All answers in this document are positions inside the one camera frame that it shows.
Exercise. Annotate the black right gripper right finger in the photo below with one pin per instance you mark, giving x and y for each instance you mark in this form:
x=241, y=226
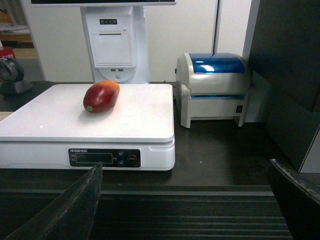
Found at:
x=298, y=200

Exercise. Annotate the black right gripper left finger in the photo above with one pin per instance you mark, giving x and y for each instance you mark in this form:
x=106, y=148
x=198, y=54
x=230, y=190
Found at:
x=70, y=216

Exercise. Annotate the dark red mango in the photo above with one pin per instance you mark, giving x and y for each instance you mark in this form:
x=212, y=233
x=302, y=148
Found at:
x=101, y=96

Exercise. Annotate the black checkout counter cabinet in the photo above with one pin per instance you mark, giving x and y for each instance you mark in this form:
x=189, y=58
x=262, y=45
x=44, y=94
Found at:
x=217, y=188

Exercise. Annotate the white checkout scale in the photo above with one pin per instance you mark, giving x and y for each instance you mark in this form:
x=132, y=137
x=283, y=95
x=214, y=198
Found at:
x=54, y=131

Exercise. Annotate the beige plastic tray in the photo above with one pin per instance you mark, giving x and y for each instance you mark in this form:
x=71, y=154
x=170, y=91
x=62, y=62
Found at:
x=5, y=114

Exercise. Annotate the white blue label printer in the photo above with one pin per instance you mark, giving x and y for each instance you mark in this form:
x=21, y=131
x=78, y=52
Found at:
x=212, y=86

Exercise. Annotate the black orb barcode scanner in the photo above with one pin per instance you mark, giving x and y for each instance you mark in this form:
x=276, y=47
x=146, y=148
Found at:
x=12, y=75

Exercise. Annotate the red metal box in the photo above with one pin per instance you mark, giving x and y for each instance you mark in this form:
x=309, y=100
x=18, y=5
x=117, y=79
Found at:
x=7, y=52

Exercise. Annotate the white POS terminal stand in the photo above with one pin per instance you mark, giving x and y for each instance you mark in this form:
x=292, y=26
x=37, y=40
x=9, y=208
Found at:
x=116, y=36

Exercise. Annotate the wooden pallet stack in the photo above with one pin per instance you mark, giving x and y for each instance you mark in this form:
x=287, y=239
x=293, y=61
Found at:
x=14, y=29

